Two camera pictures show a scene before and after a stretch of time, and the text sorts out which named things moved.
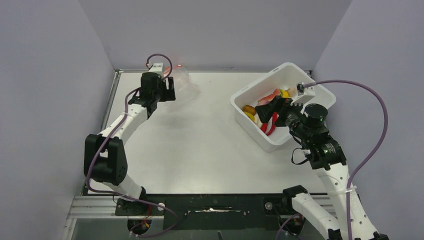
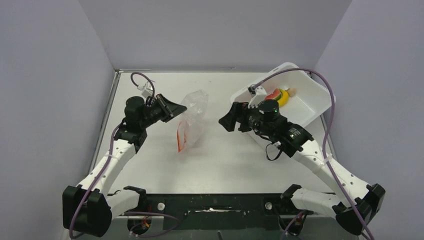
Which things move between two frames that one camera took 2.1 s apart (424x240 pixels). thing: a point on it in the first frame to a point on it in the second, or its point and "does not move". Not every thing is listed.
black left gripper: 168,94 to 168,107
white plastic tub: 286,76 does not move
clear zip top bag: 185,89 to 191,126
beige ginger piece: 292,91 does not move
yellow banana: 285,94 does not move
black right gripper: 282,105 to 239,111
